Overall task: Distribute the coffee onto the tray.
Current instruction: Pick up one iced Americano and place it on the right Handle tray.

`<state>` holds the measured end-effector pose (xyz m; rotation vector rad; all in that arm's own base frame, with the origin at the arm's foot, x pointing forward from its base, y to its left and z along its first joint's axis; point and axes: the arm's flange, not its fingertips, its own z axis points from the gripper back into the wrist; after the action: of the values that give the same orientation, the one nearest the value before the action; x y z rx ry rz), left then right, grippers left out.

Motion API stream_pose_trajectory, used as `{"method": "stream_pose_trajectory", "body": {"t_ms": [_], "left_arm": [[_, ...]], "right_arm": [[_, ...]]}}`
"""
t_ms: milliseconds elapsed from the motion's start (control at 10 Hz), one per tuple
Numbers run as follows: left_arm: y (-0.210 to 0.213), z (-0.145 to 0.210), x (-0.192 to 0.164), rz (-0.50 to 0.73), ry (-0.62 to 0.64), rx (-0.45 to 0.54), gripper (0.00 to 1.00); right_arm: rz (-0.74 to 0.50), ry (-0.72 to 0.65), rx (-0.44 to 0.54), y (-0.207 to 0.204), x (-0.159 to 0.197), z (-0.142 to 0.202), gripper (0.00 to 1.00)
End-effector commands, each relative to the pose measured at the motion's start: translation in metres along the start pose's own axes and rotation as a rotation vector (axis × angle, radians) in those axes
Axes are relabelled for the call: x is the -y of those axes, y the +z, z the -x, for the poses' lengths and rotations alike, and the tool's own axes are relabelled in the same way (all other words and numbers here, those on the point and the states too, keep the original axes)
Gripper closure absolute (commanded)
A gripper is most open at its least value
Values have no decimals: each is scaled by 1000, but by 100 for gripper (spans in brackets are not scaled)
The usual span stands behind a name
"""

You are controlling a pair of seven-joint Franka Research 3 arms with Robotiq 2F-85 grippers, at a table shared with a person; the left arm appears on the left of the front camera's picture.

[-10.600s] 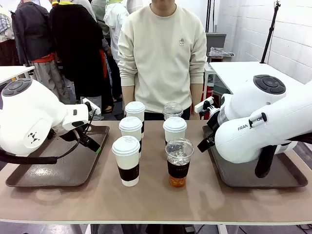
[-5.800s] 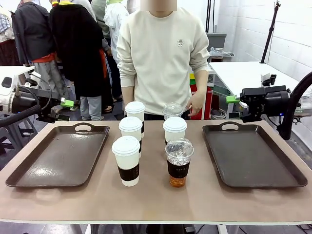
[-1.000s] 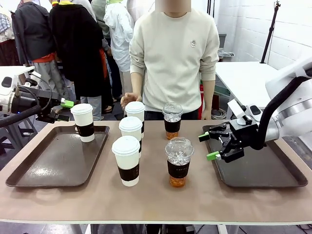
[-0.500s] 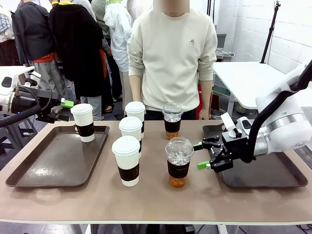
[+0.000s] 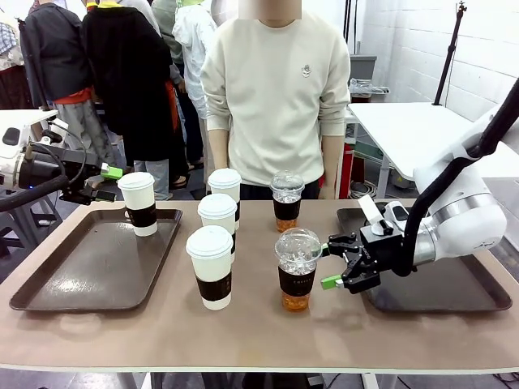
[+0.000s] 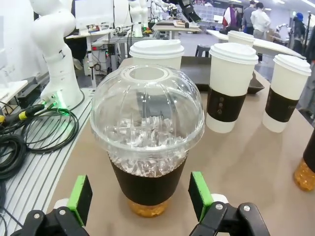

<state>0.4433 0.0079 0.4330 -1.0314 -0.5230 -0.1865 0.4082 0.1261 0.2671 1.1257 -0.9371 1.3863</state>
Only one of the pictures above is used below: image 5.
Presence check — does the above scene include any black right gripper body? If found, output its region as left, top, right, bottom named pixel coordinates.
left=359, top=229, right=406, bottom=273

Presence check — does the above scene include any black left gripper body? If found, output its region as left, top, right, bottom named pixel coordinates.
left=18, top=150, right=68, bottom=190

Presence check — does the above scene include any clear plastic iced tea cup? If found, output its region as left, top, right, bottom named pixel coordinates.
left=274, top=227, right=324, bottom=313
left=270, top=170, right=305, bottom=233

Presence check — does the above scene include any white paper cup black sleeve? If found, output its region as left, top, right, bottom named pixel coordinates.
left=117, top=171, right=158, bottom=237
left=207, top=168, right=242, bottom=232
left=185, top=224, right=235, bottom=311
left=197, top=193, right=238, bottom=245

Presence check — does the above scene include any person's left forearm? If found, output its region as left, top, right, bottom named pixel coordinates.
left=321, top=133, right=341, bottom=178

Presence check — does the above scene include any person's right forearm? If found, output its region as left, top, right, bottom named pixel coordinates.
left=207, top=128, right=231, bottom=175

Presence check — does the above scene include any brown plastic serving tray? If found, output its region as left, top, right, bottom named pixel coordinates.
left=8, top=208, right=183, bottom=313
left=336, top=207, right=513, bottom=313

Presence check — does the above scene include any tray with plastic bags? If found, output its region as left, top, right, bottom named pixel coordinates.
left=349, top=79, right=391, bottom=97

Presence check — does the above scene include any white background table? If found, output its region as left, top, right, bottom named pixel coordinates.
left=0, top=108, right=60, bottom=131

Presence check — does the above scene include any red shopping bag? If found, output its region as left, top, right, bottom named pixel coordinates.
left=339, top=141, right=354, bottom=199

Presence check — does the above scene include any teal box under table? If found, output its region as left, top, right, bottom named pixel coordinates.
left=354, top=135, right=384, bottom=162

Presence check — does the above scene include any bystander in black robe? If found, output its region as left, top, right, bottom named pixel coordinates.
left=82, top=0, right=182, bottom=200

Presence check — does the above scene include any white table leg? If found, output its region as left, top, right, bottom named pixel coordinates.
left=115, top=371, right=152, bottom=389
left=362, top=372, right=397, bottom=389

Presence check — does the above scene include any bystander in dark grey jacket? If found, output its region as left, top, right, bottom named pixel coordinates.
left=19, top=0, right=117, bottom=167

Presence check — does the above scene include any bystander in white jacket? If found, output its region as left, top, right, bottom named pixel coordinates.
left=172, top=0, right=218, bottom=171

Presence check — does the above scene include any person in cream sweater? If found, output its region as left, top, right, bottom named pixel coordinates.
left=200, top=0, right=352, bottom=200

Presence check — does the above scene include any grey box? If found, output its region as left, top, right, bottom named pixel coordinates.
left=349, top=54, right=377, bottom=81

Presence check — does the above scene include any black tripod stand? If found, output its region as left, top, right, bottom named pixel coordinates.
left=432, top=0, right=468, bottom=107

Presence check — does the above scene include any black vertical pole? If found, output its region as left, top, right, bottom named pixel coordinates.
left=343, top=0, right=358, bottom=56

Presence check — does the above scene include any thick black left arm hose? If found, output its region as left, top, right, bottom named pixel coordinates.
left=0, top=174, right=70, bottom=214

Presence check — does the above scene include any thick black arm hose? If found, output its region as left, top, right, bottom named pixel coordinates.
left=0, top=174, right=70, bottom=214
left=399, top=76, right=519, bottom=279

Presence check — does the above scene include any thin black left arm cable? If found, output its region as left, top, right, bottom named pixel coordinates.
left=38, top=125, right=88, bottom=191

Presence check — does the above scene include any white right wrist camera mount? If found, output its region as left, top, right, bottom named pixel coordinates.
left=357, top=194, right=408, bottom=237

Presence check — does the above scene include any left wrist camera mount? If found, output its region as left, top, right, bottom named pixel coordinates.
left=38, top=118, right=70, bottom=149

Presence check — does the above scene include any white coiled cable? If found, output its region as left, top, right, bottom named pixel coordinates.
left=350, top=180, right=381, bottom=199

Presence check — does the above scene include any thick black right arm hose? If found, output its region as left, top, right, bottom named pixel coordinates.
left=399, top=76, right=519, bottom=279

